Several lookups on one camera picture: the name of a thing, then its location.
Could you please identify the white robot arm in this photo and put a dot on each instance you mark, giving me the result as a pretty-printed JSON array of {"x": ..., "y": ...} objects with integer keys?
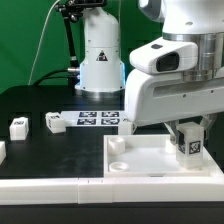
[{"x": 177, "y": 72}]

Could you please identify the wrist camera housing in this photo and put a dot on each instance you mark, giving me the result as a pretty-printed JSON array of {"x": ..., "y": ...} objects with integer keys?
[{"x": 164, "y": 56}]

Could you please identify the white square tabletop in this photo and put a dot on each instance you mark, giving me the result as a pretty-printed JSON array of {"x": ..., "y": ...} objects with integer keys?
[{"x": 146, "y": 156}]

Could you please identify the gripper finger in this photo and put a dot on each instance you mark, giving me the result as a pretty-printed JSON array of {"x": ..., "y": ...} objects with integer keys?
[
  {"x": 172, "y": 128},
  {"x": 207, "y": 122}
]

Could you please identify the white marker base plate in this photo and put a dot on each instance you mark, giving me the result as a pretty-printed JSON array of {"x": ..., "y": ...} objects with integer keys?
[{"x": 93, "y": 118}]

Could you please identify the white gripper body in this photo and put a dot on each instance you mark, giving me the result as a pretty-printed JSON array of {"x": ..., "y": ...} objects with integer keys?
[{"x": 156, "y": 99}]

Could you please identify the white L-shaped obstacle fence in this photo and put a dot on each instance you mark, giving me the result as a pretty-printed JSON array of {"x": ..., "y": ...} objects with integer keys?
[{"x": 114, "y": 189}]

